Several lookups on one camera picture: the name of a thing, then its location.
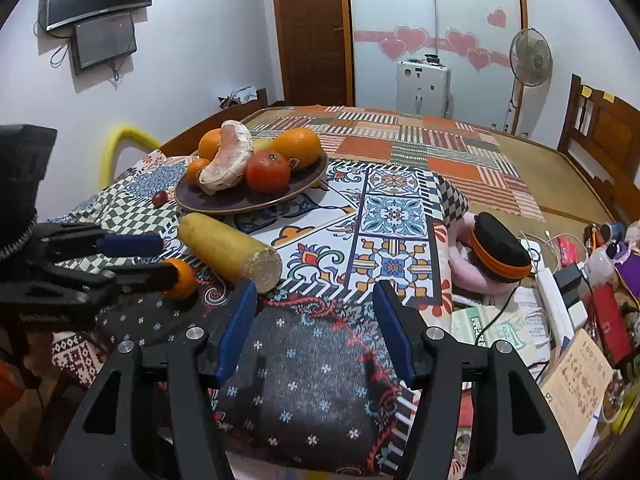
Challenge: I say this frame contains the wooden bed footboard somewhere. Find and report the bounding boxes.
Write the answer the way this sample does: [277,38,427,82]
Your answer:
[159,89,271,158]

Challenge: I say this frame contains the orange striped patchwork sheet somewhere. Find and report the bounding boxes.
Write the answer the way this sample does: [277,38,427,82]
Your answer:
[240,105,546,222]

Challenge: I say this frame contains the red box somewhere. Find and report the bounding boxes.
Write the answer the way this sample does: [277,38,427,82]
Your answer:
[590,285,634,367]

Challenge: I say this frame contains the black television cable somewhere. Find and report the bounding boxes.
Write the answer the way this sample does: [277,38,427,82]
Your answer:
[35,20,72,69]

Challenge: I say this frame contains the small bowl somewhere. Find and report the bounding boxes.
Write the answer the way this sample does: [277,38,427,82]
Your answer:
[600,380,626,423]

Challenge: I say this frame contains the black hat with orange band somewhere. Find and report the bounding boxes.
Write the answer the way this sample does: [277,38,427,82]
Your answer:
[471,212,532,281]

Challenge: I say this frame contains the beige printed booklet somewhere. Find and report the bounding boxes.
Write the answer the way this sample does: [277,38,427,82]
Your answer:
[542,330,617,472]

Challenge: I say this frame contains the brown wooden door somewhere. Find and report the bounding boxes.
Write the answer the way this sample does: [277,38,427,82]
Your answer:
[270,0,355,107]

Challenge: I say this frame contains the white power strip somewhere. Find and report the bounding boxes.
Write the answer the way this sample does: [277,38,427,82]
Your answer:
[535,267,589,347]

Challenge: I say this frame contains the yellow foam tube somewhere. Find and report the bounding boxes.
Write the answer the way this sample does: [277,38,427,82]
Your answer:
[99,125,164,191]

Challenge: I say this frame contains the red tomato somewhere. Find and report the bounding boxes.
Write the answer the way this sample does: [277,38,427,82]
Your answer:
[245,151,292,194]

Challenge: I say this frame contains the white plastic bottle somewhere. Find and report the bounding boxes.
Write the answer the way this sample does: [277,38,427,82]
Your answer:
[582,247,614,287]

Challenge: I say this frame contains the peeled pomelo segment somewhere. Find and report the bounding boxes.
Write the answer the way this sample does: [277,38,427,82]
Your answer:
[197,120,254,195]

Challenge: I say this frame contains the pink plush toy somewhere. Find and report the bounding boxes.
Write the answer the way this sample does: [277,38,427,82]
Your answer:
[447,212,517,297]

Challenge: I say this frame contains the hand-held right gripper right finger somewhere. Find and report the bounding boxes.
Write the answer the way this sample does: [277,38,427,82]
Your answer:
[372,280,581,480]

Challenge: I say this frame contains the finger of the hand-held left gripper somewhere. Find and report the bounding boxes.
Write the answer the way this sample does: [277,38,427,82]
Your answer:
[35,222,165,262]
[82,261,181,306]

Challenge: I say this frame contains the woven bed mat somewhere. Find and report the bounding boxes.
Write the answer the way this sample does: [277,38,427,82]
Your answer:
[492,130,617,227]

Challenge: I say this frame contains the green printed paper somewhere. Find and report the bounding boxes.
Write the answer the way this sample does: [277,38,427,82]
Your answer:
[450,305,551,362]

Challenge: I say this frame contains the wooden wardrobe with glass doors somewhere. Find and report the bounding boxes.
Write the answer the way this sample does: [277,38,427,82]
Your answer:
[345,0,527,131]

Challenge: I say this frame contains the yellow banana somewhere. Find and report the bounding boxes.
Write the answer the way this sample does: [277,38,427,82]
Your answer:
[614,390,639,434]

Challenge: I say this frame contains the medium orange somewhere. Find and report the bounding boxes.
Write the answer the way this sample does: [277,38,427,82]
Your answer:
[198,129,226,162]

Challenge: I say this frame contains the long yellow corn piece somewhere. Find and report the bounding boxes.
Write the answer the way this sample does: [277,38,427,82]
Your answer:
[177,212,284,295]

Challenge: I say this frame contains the small black wall monitor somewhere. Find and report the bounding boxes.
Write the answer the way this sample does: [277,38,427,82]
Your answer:
[70,10,138,76]

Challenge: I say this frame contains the purple plate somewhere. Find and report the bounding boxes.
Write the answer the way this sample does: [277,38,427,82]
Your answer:
[174,150,330,215]

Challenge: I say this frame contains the white crumpled cloth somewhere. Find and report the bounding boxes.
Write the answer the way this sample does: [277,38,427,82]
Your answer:
[216,85,261,110]

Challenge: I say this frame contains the standing fan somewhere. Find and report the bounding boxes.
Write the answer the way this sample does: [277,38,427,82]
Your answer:
[502,27,554,133]

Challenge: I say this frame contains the white box appliance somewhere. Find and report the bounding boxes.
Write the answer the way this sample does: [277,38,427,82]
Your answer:
[396,59,452,118]

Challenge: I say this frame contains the purple dressed doll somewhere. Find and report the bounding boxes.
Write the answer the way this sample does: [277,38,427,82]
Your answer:
[612,237,640,307]

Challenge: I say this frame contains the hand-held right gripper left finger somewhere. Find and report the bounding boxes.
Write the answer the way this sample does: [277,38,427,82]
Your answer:
[50,279,258,480]

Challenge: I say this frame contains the wooden bed headboard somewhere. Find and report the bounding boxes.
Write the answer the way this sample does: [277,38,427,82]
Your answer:
[556,74,640,226]

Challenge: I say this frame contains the black power adapter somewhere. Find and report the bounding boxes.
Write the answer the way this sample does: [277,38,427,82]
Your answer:
[555,265,584,297]

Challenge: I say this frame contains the large orange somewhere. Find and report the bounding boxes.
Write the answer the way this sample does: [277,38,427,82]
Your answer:
[270,127,322,171]

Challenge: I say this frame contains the tile patterned quilt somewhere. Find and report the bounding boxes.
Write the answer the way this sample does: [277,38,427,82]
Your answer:
[47,150,471,476]

